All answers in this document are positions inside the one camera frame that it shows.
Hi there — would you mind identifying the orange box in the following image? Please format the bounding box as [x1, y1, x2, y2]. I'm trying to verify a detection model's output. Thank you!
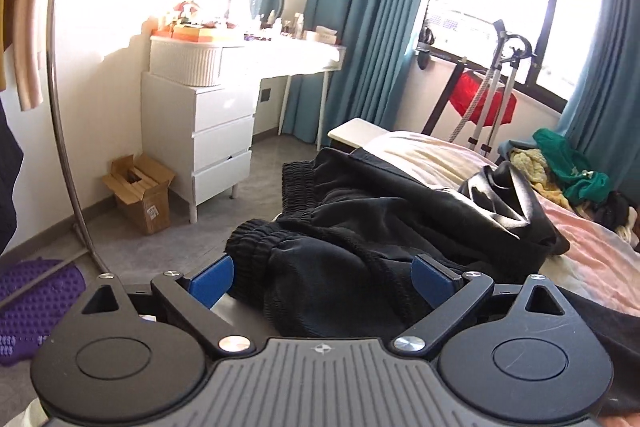
[159, 24, 236, 44]

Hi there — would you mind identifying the red garment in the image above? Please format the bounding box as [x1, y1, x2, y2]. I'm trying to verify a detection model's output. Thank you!
[449, 69, 518, 125]

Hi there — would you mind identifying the dark hanging garment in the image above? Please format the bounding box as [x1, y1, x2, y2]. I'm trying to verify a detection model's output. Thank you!
[0, 102, 23, 253]

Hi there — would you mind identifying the beige hanging garment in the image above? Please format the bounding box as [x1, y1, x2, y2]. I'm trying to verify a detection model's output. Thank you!
[12, 0, 53, 110]

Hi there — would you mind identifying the green garment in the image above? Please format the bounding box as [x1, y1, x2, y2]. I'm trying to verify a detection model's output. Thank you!
[532, 128, 613, 204]

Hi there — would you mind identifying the beige box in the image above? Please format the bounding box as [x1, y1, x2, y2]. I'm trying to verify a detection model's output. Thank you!
[306, 27, 341, 46]

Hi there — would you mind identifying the pale yellow knit garment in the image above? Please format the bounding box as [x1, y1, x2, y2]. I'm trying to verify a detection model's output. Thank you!
[509, 148, 568, 208]

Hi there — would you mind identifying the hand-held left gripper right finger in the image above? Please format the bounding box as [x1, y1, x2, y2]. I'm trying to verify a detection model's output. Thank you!
[391, 254, 571, 355]

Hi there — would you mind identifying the dark cloth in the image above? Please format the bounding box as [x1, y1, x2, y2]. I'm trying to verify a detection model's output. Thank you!
[545, 284, 640, 414]

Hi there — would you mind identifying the white cloth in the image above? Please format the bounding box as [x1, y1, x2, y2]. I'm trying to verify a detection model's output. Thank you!
[617, 217, 640, 250]

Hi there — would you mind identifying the black clothes rack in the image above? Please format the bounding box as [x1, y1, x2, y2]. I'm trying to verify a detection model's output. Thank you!
[421, 56, 496, 138]

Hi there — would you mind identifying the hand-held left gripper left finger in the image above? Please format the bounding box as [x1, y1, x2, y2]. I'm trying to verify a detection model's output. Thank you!
[80, 254, 252, 355]

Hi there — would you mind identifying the cardboard box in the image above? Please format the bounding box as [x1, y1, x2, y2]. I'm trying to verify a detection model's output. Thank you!
[102, 153, 177, 235]

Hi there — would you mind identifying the white dressing table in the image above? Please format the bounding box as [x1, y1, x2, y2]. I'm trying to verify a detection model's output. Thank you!
[220, 38, 347, 145]

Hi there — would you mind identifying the teal curtain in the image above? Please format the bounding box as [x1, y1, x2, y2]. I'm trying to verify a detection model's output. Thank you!
[277, 0, 451, 152]
[555, 0, 640, 202]

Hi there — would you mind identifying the black cloth pile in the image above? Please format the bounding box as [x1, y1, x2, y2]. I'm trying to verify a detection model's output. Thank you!
[595, 189, 640, 233]

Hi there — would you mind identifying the pastel bed cover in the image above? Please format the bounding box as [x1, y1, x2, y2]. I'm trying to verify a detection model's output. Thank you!
[360, 130, 640, 313]

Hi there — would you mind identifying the white drawer chest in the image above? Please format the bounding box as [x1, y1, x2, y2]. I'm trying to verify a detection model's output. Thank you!
[141, 71, 258, 224]

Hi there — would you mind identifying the metal clothes rail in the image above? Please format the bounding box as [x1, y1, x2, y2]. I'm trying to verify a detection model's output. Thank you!
[0, 0, 113, 308]

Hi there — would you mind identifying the purple studded mat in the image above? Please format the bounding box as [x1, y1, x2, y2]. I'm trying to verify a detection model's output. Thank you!
[0, 258, 87, 367]

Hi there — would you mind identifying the white board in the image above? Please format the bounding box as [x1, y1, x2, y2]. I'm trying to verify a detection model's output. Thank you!
[327, 118, 396, 152]

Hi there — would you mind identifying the white ribbed box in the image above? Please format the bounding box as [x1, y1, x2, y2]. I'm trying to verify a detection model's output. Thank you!
[149, 34, 226, 86]

